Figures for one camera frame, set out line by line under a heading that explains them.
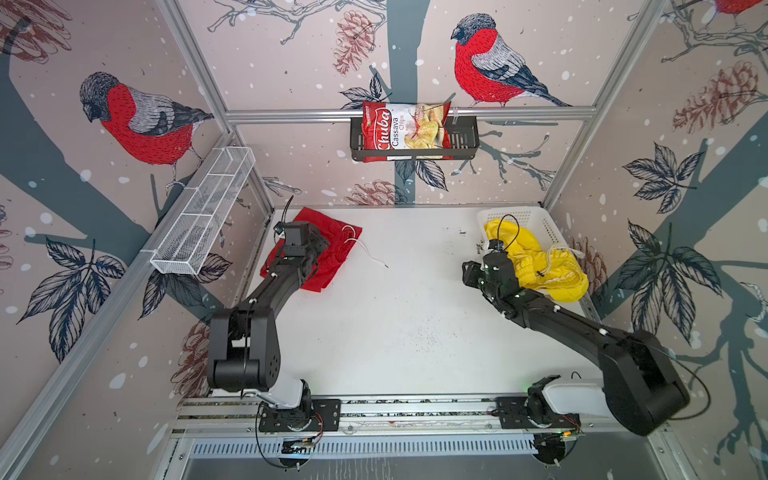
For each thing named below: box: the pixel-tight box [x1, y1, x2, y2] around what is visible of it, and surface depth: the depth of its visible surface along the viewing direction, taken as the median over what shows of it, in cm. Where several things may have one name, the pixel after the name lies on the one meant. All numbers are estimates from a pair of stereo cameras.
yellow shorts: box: [484, 219, 589, 302], surface depth 91 cm
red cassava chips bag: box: [362, 101, 453, 163], surface depth 90 cm
